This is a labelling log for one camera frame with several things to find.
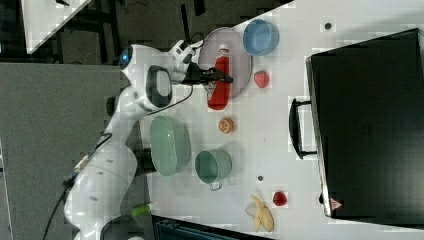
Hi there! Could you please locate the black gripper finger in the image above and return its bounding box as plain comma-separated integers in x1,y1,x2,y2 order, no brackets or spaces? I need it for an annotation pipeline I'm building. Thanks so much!
209,76,234,84
209,67,228,76

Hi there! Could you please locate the grey oval plate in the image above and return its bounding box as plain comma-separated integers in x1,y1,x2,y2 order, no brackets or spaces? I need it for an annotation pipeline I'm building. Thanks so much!
198,27,252,98

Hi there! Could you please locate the green perforated colander basket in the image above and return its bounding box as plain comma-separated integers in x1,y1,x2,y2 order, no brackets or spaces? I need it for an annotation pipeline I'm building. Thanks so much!
150,115,191,177

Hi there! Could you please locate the black steel toaster oven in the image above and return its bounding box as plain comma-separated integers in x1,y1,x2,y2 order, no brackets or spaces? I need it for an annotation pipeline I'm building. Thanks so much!
305,28,424,229

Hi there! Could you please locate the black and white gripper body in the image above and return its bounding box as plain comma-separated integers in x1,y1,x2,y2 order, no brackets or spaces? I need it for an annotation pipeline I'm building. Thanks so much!
182,62,210,85

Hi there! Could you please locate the red plush ketchup bottle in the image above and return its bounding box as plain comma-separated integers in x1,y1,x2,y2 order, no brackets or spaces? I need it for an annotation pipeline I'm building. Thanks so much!
207,44,231,110

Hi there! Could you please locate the peeled plush banana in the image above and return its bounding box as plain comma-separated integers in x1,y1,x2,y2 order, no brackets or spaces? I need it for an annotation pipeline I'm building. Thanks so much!
245,195,274,232

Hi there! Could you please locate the green handle tool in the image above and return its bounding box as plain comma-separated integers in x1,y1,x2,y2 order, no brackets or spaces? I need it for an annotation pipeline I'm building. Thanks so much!
130,204,151,217

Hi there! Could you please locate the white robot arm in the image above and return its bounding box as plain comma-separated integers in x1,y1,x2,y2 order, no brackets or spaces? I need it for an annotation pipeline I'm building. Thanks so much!
64,40,233,240

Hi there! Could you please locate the red plush strawberry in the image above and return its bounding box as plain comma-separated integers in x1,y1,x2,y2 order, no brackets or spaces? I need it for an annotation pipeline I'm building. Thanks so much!
273,191,287,206
254,71,269,89

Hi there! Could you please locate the dark bin at edge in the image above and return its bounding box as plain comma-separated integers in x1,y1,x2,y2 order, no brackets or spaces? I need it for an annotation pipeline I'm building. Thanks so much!
152,215,271,240

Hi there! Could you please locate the green cup with handle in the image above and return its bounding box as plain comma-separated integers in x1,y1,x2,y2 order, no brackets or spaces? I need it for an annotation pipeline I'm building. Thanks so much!
195,148,232,191

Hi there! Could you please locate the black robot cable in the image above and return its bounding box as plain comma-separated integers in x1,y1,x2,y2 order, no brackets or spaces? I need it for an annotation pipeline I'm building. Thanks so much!
42,84,195,240

